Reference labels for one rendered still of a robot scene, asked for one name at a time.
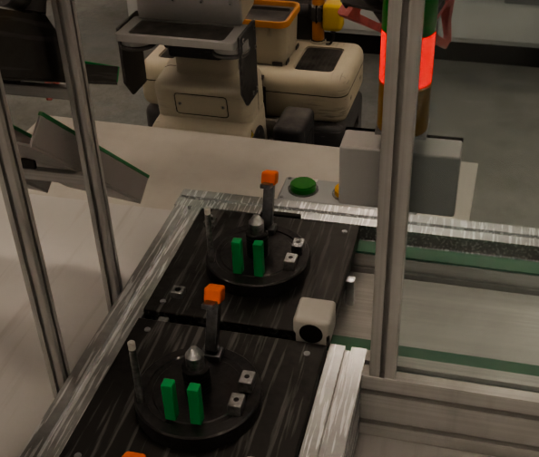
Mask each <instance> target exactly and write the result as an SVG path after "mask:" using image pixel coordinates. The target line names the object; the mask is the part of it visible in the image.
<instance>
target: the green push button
mask: <svg viewBox="0 0 539 457"><path fill-rule="evenodd" d="M290 190H291V191H292V192H293V193H295V194H298V195H309V194H311V193H313V192H314V191H315V190H316V181H314V180H313V179H312V178H309V177H298V178H296V179H294V180H292V181H291V183H290Z"/></svg>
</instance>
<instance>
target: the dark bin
mask: <svg viewBox="0 0 539 457"><path fill-rule="evenodd" d="M84 62H85V68H86V73H87V79H88V83H91V84H111V85H117V83H118V77H119V69H120V67H119V66H114V65H109V64H103V63H93V62H87V61H84ZM0 72H1V76H2V80H8V81H29V82H50V83H65V78H64V68H63V64H62V58H61V54H60V48H59V43H58V39H57V33H56V30H55V29H54V27H53V25H52V24H51V22H50V21H49V19H48V18H47V16H46V15H37V14H30V13H25V12H19V11H13V10H7V9H2V8H0Z"/></svg>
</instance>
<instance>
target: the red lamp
mask: <svg viewBox="0 0 539 457"><path fill-rule="evenodd" d="M386 42H387V34H386V33H385V32H384V31H383V30H382V29H381V45H380V64H379V80H380V81H381V82H382V83H384V78H385V60H386Z"/></svg>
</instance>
